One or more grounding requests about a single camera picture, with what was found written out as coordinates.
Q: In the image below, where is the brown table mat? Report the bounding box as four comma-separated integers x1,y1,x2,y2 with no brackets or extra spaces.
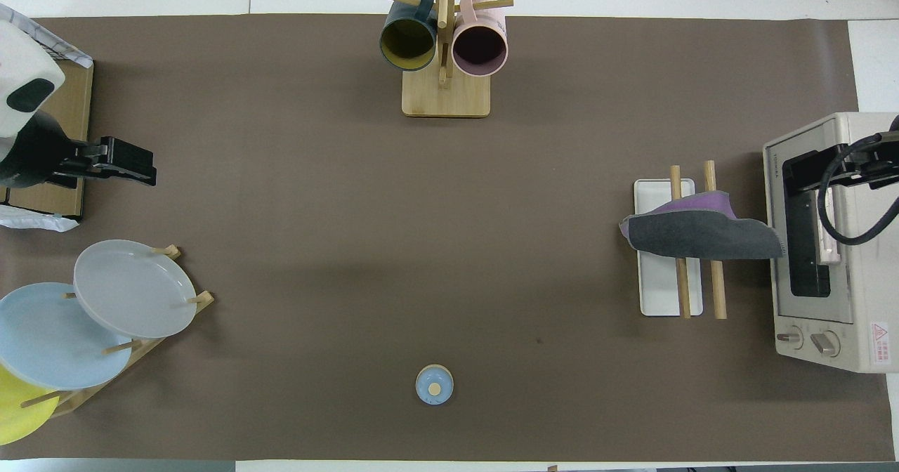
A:
0,14,896,462

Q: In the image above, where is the blue jar with wooden knob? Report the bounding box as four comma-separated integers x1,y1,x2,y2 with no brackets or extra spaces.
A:
415,364,454,407

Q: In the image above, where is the beige toaster oven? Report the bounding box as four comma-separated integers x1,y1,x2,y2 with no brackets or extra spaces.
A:
763,112,899,373

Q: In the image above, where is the pink mug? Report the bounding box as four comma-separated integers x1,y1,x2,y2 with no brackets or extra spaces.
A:
452,0,508,78

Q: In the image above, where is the wooden mug tree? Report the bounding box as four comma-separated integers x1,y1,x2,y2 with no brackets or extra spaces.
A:
377,0,514,118

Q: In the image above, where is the dark teal mug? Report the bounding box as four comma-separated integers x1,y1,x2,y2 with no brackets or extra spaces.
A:
379,0,440,72

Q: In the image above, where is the wooden plate rack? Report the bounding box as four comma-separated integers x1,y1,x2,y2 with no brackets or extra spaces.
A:
21,244,215,418

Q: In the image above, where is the purple and grey towel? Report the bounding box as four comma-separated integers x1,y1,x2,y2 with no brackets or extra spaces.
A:
618,191,786,260

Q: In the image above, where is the yellow plate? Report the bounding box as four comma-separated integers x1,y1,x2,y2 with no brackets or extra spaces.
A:
0,363,60,446

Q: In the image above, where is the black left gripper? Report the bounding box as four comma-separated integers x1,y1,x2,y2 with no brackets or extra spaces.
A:
0,110,157,188

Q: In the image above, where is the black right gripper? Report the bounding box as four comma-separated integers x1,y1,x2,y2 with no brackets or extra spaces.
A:
785,115,899,193

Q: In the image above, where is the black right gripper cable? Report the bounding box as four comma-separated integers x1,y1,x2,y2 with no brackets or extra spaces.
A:
818,133,899,246

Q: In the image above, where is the light blue plate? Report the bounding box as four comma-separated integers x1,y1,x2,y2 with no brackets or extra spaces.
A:
0,282,134,391

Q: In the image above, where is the grey plate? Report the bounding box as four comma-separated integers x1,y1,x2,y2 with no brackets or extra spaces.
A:
73,240,198,339

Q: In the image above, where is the marble pattern panel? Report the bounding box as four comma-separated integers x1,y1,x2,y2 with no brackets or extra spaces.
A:
0,205,79,232
0,3,93,67

